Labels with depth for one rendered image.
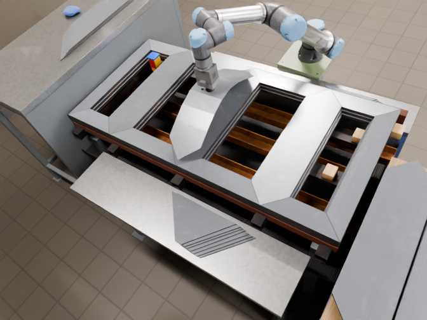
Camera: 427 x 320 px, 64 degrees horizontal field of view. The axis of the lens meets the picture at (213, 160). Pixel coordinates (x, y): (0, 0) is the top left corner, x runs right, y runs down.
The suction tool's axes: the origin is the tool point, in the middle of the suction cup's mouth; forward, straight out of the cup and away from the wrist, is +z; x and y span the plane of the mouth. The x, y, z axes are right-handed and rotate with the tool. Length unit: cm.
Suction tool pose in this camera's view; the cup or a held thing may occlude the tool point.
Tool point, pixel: (210, 91)
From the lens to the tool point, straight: 166.7
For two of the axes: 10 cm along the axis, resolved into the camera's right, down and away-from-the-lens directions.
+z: 1.7, 5.8, 8.0
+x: 5.0, -7.5, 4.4
